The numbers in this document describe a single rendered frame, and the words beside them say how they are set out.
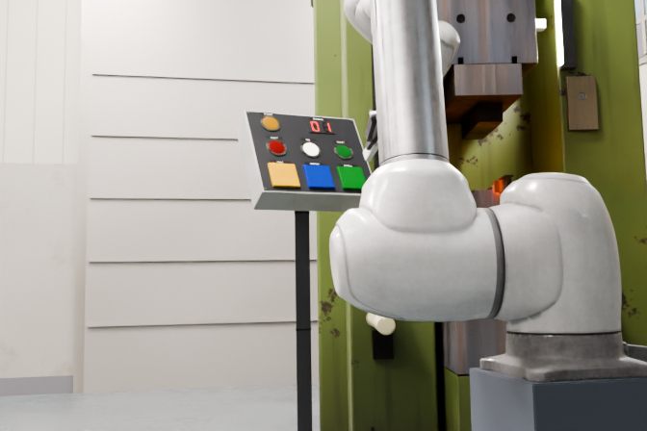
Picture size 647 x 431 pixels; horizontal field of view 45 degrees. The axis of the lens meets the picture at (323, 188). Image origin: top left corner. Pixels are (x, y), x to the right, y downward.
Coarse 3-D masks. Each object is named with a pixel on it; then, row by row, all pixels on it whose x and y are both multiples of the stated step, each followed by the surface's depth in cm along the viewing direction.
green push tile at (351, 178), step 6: (342, 168) 214; (348, 168) 215; (354, 168) 216; (360, 168) 216; (342, 174) 213; (348, 174) 213; (354, 174) 214; (360, 174) 215; (342, 180) 211; (348, 180) 212; (354, 180) 213; (360, 180) 214; (342, 186) 211; (348, 186) 211; (354, 186) 212; (360, 186) 212
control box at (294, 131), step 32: (256, 128) 212; (288, 128) 217; (320, 128) 221; (352, 128) 226; (256, 160) 205; (288, 160) 210; (320, 160) 214; (352, 160) 218; (256, 192) 203; (288, 192) 203; (320, 192) 207; (352, 192) 211
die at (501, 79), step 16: (464, 64) 234; (480, 64) 234; (496, 64) 234; (512, 64) 234; (448, 80) 245; (464, 80) 233; (480, 80) 233; (496, 80) 233; (512, 80) 233; (448, 96) 246; (464, 96) 234; (480, 96) 234; (496, 96) 235; (512, 96) 235; (448, 112) 255; (464, 112) 255
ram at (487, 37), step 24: (456, 0) 236; (480, 0) 236; (504, 0) 236; (528, 0) 236; (456, 24) 235; (480, 24) 235; (504, 24) 235; (528, 24) 235; (480, 48) 234; (504, 48) 234; (528, 48) 234; (528, 72) 245
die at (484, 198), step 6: (492, 186) 230; (474, 192) 230; (480, 192) 229; (486, 192) 229; (492, 192) 229; (498, 192) 229; (474, 198) 229; (480, 198) 229; (486, 198) 229; (492, 198) 229; (498, 198) 229; (480, 204) 229; (486, 204) 229; (492, 204) 229; (498, 204) 229
